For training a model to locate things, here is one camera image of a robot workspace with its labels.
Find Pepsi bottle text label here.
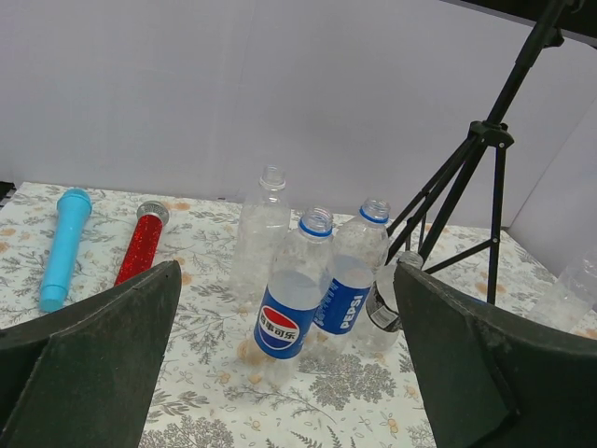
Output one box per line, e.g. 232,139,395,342
309,197,392,356

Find Pepsi bottle logo label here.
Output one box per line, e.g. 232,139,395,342
246,206,333,388

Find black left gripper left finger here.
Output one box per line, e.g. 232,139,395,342
1,260,182,447

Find tall clear plastic bottle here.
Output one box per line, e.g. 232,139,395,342
229,165,291,310

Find black music stand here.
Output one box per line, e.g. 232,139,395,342
384,0,597,305

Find small black-label clear bottle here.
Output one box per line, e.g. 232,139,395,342
353,251,423,355

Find blue toy microphone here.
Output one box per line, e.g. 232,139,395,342
39,189,92,313

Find red glitter toy microphone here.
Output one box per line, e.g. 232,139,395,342
114,201,170,286

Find floral tablecloth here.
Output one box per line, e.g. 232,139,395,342
0,180,597,448

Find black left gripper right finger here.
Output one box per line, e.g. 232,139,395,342
394,264,596,447

